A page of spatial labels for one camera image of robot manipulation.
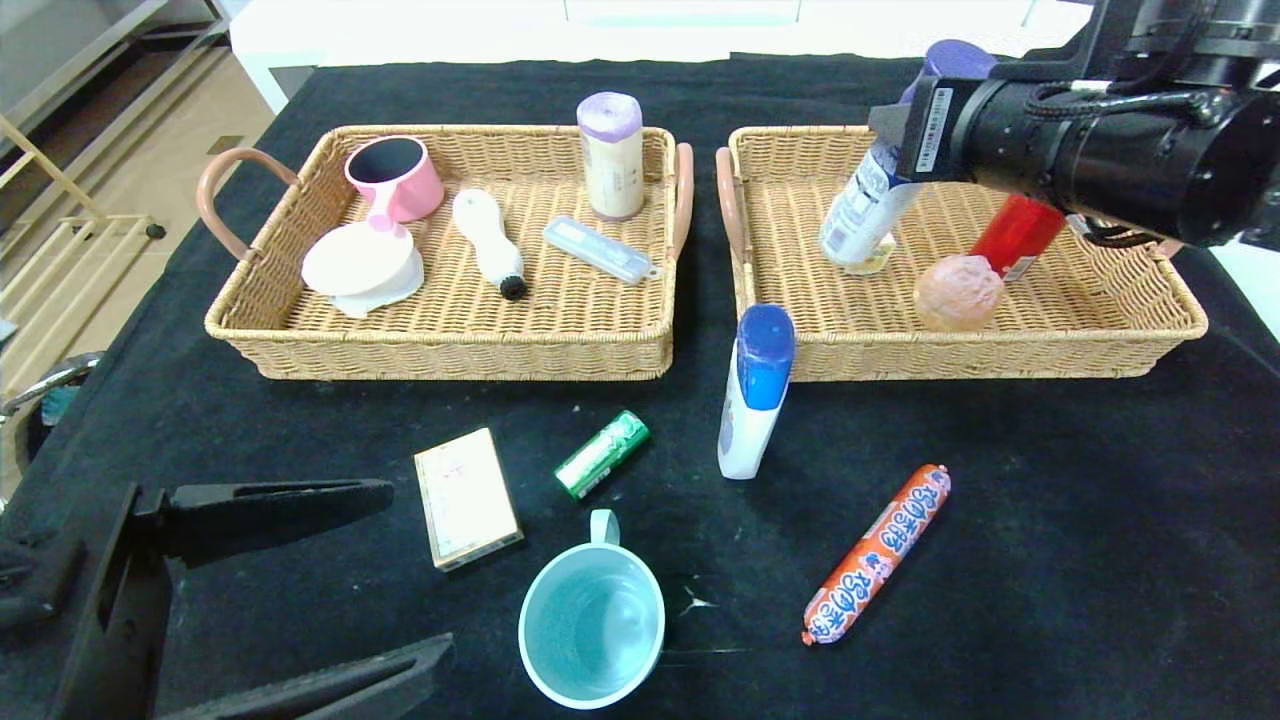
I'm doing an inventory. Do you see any translucent grey toothbrush case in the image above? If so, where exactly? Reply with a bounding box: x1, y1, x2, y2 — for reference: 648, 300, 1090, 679
542, 216, 663, 287

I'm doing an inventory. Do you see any round metal rimmed bin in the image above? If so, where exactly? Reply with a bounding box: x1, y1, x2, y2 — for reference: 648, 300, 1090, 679
0, 350, 106, 501

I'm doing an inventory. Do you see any white bottle bright blue cap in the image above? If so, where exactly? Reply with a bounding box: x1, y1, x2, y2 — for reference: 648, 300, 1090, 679
717, 304, 797, 481

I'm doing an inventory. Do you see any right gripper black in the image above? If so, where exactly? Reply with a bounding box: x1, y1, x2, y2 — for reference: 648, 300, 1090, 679
868, 74, 1041, 194

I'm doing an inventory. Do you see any tall red drink can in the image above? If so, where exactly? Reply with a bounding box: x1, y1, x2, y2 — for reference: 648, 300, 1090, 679
970, 195, 1068, 284

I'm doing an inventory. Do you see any purple lid cylinder container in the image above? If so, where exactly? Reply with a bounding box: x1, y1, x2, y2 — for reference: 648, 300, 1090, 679
577, 92, 646, 222

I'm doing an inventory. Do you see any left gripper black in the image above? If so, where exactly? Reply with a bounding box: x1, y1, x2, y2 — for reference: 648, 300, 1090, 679
0, 477, 457, 720

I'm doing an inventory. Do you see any cream card box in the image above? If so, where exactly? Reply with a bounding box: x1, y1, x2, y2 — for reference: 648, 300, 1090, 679
414, 428, 525, 573

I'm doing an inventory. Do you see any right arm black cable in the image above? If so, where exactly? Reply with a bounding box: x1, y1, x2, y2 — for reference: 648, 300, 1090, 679
1035, 82, 1236, 119

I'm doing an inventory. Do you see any indigo capped drink bottle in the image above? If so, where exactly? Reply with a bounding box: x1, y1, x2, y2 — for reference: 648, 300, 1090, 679
818, 40, 1001, 276

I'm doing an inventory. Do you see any black table cloth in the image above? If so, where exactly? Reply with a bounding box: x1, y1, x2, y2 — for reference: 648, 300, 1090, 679
0, 52, 1280, 720

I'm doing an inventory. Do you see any pink round bun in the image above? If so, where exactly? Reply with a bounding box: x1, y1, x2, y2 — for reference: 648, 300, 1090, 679
913, 254, 1005, 333

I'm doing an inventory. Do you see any pink mug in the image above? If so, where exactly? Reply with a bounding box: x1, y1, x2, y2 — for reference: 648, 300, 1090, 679
345, 135, 447, 236

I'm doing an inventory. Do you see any green gum tube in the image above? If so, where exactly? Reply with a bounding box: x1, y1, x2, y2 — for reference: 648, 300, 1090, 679
554, 410, 652, 501

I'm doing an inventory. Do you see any grey metal shelf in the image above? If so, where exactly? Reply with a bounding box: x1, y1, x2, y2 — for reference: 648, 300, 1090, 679
0, 0, 231, 131

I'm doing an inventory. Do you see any light wooden rack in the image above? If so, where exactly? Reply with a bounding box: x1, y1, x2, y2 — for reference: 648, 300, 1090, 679
0, 115, 166, 361

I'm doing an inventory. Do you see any wicker basket holding food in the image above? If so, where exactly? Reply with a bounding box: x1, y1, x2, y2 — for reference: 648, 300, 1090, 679
715, 124, 1209, 383

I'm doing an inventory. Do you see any wicker basket holding household items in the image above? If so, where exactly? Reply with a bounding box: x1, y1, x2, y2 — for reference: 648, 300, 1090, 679
197, 124, 696, 383

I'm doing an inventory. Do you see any teal mug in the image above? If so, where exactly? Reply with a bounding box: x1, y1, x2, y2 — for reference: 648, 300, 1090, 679
518, 509, 667, 711

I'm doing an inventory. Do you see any orange sausage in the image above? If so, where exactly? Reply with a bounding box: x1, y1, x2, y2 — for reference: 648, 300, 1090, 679
801, 464, 952, 647

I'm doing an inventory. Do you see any white brush black tip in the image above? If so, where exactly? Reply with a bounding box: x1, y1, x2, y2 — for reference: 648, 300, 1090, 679
452, 189, 529, 302

